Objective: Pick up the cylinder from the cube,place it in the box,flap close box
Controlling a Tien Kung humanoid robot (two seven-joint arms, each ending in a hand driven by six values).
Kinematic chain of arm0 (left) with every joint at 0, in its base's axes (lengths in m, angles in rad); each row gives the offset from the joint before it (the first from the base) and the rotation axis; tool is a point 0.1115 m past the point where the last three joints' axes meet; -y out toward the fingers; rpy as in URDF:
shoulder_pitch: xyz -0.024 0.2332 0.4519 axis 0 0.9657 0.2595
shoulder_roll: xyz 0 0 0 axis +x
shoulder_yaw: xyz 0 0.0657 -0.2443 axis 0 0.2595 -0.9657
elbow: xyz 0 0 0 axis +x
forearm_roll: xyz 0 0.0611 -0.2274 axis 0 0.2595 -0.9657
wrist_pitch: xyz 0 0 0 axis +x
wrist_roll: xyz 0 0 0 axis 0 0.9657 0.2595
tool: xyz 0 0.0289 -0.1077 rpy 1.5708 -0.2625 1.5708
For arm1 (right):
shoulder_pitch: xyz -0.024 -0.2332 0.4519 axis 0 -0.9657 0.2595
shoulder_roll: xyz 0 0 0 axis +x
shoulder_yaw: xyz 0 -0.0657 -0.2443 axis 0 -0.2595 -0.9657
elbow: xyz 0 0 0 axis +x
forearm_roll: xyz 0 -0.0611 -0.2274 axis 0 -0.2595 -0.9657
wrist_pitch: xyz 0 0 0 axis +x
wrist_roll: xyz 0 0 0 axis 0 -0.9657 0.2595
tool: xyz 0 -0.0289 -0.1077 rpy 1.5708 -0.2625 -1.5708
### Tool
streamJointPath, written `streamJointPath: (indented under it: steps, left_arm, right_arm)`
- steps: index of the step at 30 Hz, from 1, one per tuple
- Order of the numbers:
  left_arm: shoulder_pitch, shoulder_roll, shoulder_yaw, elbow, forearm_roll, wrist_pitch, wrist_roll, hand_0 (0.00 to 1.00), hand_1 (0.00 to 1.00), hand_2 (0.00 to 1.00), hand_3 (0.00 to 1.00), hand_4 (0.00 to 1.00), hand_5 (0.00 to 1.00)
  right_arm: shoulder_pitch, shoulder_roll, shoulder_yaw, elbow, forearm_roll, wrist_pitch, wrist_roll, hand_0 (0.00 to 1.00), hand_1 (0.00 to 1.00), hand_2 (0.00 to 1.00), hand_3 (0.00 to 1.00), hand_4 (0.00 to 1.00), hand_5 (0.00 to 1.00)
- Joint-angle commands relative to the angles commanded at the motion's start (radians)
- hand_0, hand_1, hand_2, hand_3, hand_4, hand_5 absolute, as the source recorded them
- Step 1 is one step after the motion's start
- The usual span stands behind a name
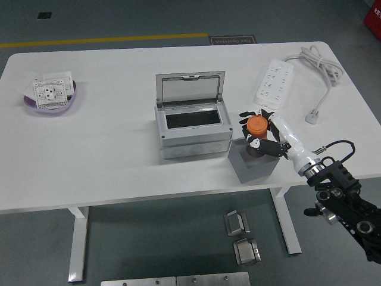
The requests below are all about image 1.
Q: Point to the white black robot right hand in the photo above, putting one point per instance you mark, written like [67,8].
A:
[293,143]

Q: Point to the purple bowl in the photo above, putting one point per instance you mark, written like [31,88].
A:
[59,109]

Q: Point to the metal block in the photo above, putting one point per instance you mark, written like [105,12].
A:
[247,252]
[236,223]

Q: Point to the white power strip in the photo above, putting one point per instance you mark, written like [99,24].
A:
[274,83]

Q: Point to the red object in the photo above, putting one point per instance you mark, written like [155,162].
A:
[373,18]

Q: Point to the dark floor sign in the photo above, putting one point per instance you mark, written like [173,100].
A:
[232,40]

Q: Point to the white socket module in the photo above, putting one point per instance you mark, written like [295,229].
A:
[49,92]

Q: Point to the grey cube with round hole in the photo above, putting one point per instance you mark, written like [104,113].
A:
[253,172]

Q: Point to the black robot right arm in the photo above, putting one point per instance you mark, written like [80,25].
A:
[342,178]

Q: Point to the white switch plate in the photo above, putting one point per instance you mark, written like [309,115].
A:
[67,80]

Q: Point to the white table leg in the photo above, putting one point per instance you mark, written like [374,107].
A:
[78,244]
[287,223]

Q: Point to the orange cylinder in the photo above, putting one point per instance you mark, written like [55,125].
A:
[257,125]

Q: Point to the white flat cover plate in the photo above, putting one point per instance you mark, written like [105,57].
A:
[28,86]

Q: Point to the metal base plate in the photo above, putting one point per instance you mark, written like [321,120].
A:
[137,281]
[212,279]

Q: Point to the grey electrical box clear lid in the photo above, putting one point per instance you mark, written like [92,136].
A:
[193,143]

